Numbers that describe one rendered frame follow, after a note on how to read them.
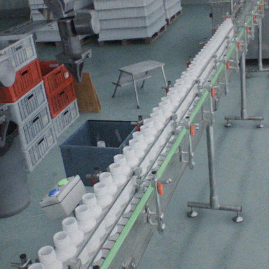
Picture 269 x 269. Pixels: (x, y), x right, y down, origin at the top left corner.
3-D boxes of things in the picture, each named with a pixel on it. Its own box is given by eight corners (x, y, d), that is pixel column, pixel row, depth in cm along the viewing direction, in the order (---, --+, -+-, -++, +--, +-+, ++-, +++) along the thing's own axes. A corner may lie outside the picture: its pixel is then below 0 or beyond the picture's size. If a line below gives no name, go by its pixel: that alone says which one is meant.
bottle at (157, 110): (157, 141, 187) (153, 105, 180) (171, 143, 184) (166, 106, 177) (151, 147, 182) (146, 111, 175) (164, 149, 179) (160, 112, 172)
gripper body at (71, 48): (65, 55, 145) (60, 33, 142) (92, 54, 141) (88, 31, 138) (55, 61, 140) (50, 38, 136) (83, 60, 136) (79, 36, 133)
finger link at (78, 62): (71, 79, 148) (65, 52, 144) (90, 78, 145) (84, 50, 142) (62, 86, 143) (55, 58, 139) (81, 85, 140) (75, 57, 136)
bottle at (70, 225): (68, 280, 117) (56, 229, 110) (70, 265, 122) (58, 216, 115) (91, 277, 117) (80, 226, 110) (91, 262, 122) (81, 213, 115)
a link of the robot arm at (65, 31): (61, 14, 138) (52, 19, 133) (80, 12, 136) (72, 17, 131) (65, 37, 141) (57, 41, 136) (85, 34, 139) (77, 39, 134)
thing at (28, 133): (25, 151, 383) (19, 127, 374) (-16, 151, 394) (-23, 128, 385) (53, 122, 436) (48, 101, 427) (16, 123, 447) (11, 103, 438)
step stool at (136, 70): (142, 86, 572) (138, 55, 555) (170, 97, 524) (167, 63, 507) (111, 97, 551) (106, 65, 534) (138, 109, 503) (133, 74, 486)
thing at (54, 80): (48, 98, 436) (43, 77, 427) (13, 99, 449) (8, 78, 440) (73, 79, 488) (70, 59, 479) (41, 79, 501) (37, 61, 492)
